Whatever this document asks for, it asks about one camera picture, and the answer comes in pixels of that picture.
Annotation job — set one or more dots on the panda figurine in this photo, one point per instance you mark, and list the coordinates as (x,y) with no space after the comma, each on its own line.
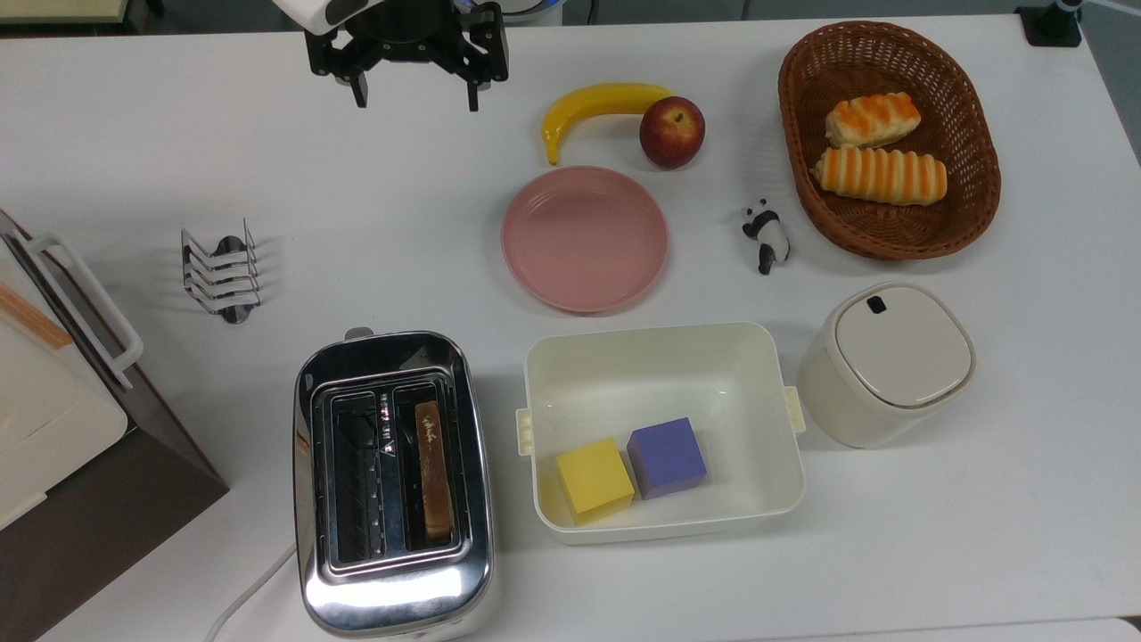
(768,234)

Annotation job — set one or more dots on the short striped bread roll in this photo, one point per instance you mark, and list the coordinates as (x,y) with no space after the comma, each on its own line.
(872,119)

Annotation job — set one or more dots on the cream lidded trash can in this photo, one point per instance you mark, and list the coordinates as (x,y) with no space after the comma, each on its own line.
(891,357)

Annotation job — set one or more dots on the yellow cube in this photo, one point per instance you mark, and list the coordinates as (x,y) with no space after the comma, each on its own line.
(595,480)

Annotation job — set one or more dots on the metal toast rack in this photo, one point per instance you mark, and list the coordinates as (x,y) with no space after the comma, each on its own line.
(223,272)

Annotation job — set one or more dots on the pink plate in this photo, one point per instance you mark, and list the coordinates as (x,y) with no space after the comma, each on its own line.
(584,239)

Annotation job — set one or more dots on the long striped bread roll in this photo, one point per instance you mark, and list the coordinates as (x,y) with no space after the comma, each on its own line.
(881,175)

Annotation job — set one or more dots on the purple cube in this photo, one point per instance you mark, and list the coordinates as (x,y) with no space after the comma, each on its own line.
(667,456)

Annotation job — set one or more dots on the toast slice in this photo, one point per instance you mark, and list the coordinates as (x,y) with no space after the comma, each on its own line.
(434,473)

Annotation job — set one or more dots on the yellow banana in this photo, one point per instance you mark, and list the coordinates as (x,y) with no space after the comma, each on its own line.
(588,101)

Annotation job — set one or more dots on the chrome two-slot toaster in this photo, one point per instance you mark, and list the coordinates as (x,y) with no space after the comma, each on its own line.
(392,597)

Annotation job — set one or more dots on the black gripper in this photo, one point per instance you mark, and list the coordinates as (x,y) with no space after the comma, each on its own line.
(406,31)

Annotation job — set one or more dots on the brown wicker basket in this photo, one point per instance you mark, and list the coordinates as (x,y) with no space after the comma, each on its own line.
(967,160)

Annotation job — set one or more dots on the red apple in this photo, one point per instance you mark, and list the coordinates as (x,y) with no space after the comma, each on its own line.
(671,134)

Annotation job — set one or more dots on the white plastic bin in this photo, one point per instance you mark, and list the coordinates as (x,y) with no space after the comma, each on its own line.
(660,374)

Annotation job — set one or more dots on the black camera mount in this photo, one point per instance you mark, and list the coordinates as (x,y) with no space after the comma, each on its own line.
(1050,25)

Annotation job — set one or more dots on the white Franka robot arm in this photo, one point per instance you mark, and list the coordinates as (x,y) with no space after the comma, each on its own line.
(312,12)

